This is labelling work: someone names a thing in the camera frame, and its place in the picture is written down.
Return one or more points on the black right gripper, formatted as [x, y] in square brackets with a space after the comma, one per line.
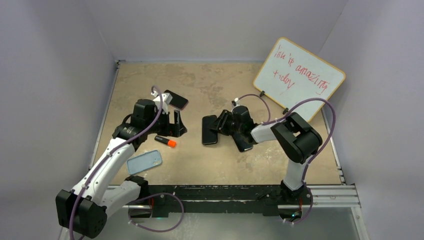
[218, 124]

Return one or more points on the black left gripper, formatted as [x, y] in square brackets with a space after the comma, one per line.
[176, 129]

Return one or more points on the black phone silver frame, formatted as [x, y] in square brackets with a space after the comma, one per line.
[208, 137]

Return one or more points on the black phone dark frame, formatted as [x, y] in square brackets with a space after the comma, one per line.
[240, 143]

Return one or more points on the light blue phone case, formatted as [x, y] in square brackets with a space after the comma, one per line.
[144, 162]

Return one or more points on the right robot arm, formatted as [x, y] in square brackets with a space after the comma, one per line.
[297, 138]

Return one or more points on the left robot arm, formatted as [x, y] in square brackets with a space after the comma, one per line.
[102, 172]

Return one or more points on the phone in purple case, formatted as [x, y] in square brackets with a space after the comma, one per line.
[179, 102]

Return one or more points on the black orange highlighter marker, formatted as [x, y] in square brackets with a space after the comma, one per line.
[165, 141]

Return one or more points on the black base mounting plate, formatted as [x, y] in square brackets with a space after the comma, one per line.
[267, 200]

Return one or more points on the whiteboard with red writing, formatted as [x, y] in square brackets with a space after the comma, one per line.
[291, 74]

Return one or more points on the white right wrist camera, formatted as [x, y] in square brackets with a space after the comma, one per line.
[235, 102]

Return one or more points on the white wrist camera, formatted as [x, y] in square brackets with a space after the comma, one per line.
[235, 102]
[164, 97]

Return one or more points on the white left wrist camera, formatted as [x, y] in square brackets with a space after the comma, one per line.
[164, 97]

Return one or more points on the aluminium frame rail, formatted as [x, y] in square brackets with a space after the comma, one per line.
[324, 196]

